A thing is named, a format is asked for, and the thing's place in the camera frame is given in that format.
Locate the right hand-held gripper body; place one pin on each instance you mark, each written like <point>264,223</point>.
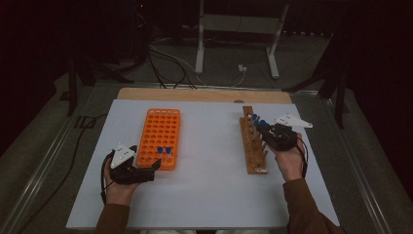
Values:
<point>282,138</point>

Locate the white table cover sheet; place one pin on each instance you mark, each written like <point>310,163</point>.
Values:
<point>211,162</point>

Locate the person's right hand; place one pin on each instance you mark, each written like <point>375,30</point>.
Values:
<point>290,162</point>

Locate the wooden table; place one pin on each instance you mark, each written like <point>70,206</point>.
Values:
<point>195,95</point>

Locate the black stand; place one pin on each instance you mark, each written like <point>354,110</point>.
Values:
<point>72,87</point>
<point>339,97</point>

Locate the aluminium floor rail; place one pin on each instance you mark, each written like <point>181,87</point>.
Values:
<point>360,175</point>
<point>42,165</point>

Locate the person's left hand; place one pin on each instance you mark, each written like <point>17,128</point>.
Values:
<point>118,193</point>

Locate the grey metal stand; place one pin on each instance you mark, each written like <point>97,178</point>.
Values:
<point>240,23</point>

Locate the orange plastic test tube rack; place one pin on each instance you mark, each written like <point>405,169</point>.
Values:
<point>159,130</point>

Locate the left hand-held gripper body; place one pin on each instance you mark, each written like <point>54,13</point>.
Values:
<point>121,156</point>

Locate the blue-capped test tube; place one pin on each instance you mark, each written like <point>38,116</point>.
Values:
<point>263,124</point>
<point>168,150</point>
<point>256,123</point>
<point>254,116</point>
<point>160,150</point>

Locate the wooden test tube rack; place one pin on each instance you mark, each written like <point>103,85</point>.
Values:
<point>251,152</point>

